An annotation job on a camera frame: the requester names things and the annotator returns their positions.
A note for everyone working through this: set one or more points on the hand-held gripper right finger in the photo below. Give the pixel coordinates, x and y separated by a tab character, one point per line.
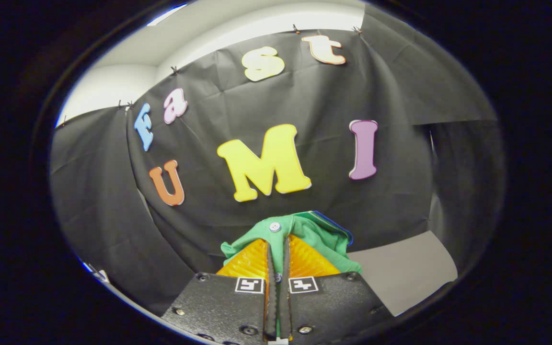
284	306

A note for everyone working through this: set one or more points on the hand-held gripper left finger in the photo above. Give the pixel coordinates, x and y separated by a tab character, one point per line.
270	306

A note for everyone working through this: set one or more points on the green polo shirt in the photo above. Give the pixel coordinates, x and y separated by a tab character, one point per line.
314	230

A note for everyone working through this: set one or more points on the beige cabinet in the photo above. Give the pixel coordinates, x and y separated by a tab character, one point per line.
410	273

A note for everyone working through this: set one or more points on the black backdrop cloth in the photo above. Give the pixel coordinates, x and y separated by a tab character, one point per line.
304	96

